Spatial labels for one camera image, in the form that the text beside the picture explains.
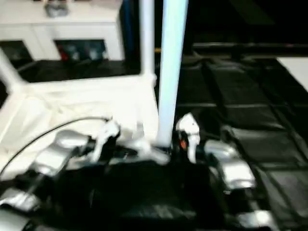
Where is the bag of black parts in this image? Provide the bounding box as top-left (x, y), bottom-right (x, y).
top-left (44, 1), bottom-right (69, 17)

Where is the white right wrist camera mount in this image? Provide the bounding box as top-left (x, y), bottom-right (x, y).
top-left (177, 113), bottom-right (200, 164)

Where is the white sideboard cabinet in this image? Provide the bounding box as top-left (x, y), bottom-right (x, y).
top-left (0, 0), bottom-right (126, 61)

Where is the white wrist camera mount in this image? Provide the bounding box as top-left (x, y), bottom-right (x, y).
top-left (91, 119), bottom-right (121, 162)
top-left (177, 113), bottom-right (200, 164)

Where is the white flat panel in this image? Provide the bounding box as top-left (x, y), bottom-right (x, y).
top-left (276, 57), bottom-right (308, 90)

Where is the long black bar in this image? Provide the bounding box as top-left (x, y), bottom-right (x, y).
top-left (193, 42), bottom-right (308, 49)

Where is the white plastic table top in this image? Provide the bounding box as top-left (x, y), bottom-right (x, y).
top-left (0, 73), bottom-right (170, 181)

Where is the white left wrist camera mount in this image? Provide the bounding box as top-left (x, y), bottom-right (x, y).
top-left (91, 119), bottom-right (121, 162)

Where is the black glossy mat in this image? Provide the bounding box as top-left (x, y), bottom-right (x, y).
top-left (0, 51), bottom-right (308, 231)

